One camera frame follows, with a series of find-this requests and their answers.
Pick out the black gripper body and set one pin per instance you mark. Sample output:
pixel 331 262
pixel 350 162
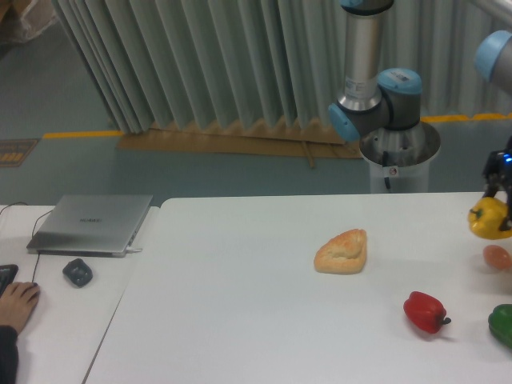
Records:
pixel 497 170

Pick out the black computer mouse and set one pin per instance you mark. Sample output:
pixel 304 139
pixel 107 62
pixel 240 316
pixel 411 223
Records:
pixel 78 273

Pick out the pale green folded curtain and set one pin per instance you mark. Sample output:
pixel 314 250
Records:
pixel 158 63

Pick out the brown egg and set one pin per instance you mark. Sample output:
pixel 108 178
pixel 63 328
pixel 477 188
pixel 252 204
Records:
pixel 497 257

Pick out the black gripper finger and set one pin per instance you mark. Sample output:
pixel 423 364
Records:
pixel 491 188
pixel 506 222

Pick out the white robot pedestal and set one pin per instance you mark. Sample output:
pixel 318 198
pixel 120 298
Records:
pixel 399 160

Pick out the red bell pepper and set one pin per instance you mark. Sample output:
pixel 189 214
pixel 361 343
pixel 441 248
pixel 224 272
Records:
pixel 425 312

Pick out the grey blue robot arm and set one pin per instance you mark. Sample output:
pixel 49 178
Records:
pixel 382 112

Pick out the golden bread pastry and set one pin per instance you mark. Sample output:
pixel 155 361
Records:
pixel 344 254

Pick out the yellow bell pepper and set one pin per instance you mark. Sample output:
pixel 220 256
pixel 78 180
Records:
pixel 486 217

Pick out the brown cardboard sheet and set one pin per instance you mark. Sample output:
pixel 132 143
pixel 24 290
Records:
pixel 312 142

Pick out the silver closed laptop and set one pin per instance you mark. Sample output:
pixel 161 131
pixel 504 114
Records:
pixel 91 225

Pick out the person's bare hand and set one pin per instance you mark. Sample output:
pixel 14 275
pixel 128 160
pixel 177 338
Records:
pixel 18 302

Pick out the black keyboard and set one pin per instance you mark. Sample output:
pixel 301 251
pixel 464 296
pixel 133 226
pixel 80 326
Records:
pixel 7 275

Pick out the green bell pepper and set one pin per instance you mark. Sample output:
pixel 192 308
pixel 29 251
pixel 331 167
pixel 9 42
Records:
pixel 499 323

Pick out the white usb plug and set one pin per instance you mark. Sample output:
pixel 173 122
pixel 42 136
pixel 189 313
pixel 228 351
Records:
pixel 133 250

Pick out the dark sleeved forearm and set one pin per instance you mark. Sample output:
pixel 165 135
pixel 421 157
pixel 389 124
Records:
pixel 9 355

